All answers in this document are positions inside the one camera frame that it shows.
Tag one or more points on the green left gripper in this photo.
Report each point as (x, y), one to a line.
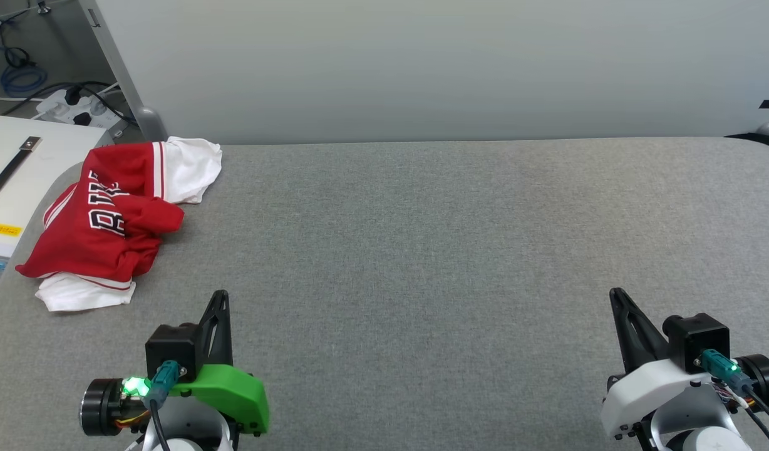
(234, 394)

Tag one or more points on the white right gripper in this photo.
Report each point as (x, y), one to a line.
(641, 394)

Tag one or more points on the red Bulls basketball jersey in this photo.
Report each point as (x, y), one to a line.
(77, 250)

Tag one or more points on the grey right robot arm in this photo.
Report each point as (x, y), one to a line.
(704, 432)

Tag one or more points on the grey fabric table cover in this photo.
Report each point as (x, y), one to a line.
(422, 263)

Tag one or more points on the yellow warning sticker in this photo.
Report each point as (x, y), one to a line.
(5, 230)

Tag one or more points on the white metal equipment box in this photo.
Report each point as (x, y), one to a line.
(46, 169)

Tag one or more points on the black power plug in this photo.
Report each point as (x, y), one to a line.
(82, 119)
(72, 95)

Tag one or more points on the white power strip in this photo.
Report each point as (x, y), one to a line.
(56, 113)

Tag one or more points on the light grey partition screen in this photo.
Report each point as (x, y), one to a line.
(422, 69)

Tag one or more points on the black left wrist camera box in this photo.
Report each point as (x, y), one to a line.
(171, 347)

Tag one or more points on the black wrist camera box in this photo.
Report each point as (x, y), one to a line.
(704, 341)
(171, 347)

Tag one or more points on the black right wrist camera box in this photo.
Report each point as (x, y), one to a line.
(704, 341)

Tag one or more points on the teal left camera connector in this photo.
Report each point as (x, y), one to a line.
(164, 382)

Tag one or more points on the teal camera connector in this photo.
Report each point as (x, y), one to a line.
(164, 382)
(722, 369)

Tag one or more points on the teal right camera connector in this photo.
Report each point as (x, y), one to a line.
(722, 369)

